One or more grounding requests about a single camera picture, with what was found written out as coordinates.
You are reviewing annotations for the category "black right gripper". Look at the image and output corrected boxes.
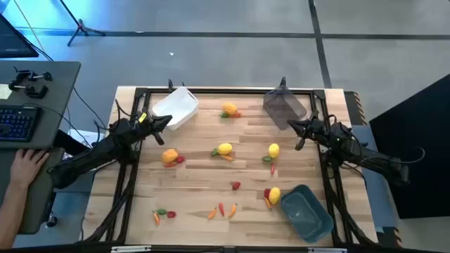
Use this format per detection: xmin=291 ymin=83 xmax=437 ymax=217
xmin=287 ymin=109 xmax=331 ymax=151

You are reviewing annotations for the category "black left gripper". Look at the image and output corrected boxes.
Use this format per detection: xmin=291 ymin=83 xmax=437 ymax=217
xmin=137 ymin=111 xmax=174 ymax=146

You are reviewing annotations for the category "orange toy citrus fruit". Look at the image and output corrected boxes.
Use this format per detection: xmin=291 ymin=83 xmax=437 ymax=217
xmin=221 ymin=101 xmax=238 ymax=116
xmin=161 ymin=148 xmax=179 ymax=164

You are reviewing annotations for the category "person's forearm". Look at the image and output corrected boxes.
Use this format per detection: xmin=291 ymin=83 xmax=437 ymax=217
xmin=0 ymin=182 xmax=30 ymax=250

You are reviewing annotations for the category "white plastic basket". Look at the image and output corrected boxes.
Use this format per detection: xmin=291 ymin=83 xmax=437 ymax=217
xmin=151 ymin=86 xmax=200 ymax=131

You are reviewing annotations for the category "clear grey plastic basket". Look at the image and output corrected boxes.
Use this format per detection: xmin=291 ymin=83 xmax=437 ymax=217
xmin=262 ymin=86 xmax=308 ymax=131

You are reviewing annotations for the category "teal plastic basket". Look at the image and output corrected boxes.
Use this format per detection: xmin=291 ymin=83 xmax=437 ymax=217
xmin=280 ymin=183 xmax=335 ymax=244

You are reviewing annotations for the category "large black floor panel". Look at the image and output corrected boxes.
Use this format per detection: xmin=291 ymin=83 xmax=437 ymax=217
xmin=368 ymin=72 xmax=450 ymax=219

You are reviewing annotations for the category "black tripod stand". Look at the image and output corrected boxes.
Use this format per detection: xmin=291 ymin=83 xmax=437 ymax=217
xmin=58 ymin=0 xmax=106 ymax=47

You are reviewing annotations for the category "black screw clamp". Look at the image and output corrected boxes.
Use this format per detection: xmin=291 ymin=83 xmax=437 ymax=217
xmin=8 ymin=81 xmax=49 ymax=100
xmin=13 ymin=66 xmax=53 ymax=84

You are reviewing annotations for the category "person's hand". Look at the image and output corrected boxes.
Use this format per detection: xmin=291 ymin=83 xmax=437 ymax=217
xmin=9 ymin=148 xmax=50 ymax=190

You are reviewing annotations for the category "black keyboard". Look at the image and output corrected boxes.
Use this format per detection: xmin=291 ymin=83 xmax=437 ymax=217
xmin=0 ymin=104 xmax=43 ymax=142

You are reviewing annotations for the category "dark grey side desk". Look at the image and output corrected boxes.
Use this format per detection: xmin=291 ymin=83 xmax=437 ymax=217
xmin=17 ymin=147 xmax=66 ymax=235

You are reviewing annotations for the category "black computer monitor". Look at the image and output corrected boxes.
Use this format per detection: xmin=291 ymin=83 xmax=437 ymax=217
xmin=0 ymin=13 xmax=39 ymax=59

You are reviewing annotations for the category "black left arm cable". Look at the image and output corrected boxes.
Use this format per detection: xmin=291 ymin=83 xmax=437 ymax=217
xmin=91 ymin=99 xmax=141 ymax=141

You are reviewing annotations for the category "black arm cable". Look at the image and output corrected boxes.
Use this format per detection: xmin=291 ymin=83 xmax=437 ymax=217
xmin=91 ymin=99 xmax=141 ymax=141
xmin=400 ymin=146 xmax=426 ymax=165

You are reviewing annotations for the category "black orange striped bracket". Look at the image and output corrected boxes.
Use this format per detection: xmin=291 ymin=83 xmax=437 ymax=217
xmin=378 ymin=226 xmax=405 ymax=249
xmin=344 ymin=91 xmax=368 ymax=127

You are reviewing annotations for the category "black aluminium table frame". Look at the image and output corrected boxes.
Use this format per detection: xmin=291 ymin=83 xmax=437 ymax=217
xmin=80 ymin=86 xmax=377 ymax=247

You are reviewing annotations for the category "black desk cable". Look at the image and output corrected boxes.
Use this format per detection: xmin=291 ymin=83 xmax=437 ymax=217
xmin=72 ymin=86 xmax=108 ymax=131

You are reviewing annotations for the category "silver metal bracket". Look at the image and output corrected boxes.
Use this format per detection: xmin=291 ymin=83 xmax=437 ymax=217
xmin=110 ymin=245 xmax=153 ymax=253
xmin=307 ymin=247 xmax=348 ymax=253

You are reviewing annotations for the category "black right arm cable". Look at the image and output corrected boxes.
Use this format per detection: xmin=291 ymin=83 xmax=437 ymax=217
xmin=400 ymin=146 xmax=426 ymax=165

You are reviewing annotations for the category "thin yellow cord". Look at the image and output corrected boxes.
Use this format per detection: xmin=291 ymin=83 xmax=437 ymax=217
xmin=13 ymin=0 xmax=46 ymax=53

